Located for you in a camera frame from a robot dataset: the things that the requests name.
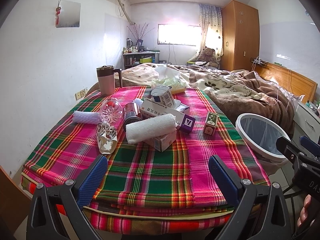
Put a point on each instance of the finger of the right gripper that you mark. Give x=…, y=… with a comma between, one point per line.
x=286, y=148
x=311, y=146

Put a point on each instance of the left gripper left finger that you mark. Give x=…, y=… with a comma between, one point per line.
x=89, y=180

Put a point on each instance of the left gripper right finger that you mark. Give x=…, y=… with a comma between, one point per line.
x=227, y=180

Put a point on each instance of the patterned snack wrapper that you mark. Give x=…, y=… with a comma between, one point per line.
x=106, y=138

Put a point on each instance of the green beige small carton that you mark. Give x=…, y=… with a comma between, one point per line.
x=210, y=123

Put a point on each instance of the clear crushed plastic bottle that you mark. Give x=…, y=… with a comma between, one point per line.
x=111, y=110

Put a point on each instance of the small white orange box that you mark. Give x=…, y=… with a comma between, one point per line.
x=163, y=142

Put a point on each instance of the dark red drink can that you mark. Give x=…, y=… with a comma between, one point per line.
x=131, y=114

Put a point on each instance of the long white purple medicine box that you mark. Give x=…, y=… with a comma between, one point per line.
x=149, y=108

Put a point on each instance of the purple white tissue box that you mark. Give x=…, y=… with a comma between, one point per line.
x=178, y=106

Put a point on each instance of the white trash bin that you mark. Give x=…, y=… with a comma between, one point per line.
x=261, y=135

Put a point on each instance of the person right hand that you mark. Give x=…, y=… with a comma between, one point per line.
x=304, y=212

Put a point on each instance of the white nightstand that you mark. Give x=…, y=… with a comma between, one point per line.
x=307, y=121

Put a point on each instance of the wooden headboard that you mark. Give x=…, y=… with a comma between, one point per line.
x=292, y=81

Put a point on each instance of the brown cream blanket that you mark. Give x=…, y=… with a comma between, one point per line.
x=242, y=91

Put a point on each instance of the pink plaid tablecloth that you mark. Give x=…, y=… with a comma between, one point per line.
x=144, y=191

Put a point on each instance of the pink brown travel mug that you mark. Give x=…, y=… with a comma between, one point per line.
x=106, y=79

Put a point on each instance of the wooden wardrobe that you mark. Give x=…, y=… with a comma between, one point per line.
x=241, y=36

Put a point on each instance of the brown teddy bear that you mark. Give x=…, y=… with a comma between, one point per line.
x=208, y=58

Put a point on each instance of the yellow tissue pack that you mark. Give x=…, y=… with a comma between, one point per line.
x=171, y=78

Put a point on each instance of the cluttered shelf unit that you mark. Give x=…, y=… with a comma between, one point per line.
x=134, y=59

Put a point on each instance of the dried branches vase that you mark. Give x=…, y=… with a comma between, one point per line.
x=139, y=31

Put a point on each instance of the patterned curtain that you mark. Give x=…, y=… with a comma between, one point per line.
x=211, y=28

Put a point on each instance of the red hanging knot ornament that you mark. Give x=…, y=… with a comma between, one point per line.
x=58, y=11

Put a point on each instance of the wall power socket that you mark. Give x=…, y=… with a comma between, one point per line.
x=81, y=94

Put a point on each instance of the square wall mirror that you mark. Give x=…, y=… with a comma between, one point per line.
x=70, y=15

